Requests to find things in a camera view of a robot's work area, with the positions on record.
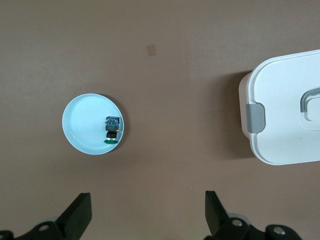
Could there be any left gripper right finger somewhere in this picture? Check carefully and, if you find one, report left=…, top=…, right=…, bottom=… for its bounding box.
left=203, top=190, right=303, bottom=240

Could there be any white lidded storage box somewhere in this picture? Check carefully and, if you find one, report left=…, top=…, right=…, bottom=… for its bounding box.
left=237, top=49, right=320, bottom=166

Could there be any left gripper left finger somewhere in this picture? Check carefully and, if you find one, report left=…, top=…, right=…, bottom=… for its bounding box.
left=0, top=192, right=93, bottom=240

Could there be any light blue round plate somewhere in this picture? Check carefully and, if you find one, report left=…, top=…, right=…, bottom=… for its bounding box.
left=61, top=93, right=127, bottom=155

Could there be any beige tape patch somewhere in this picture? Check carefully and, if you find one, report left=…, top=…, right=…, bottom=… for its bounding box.
left=146, top=44, right=158, bottom=57

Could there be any green push button switch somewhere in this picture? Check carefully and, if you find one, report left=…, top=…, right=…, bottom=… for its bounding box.
left=103, top=115, right=121, bottom=145

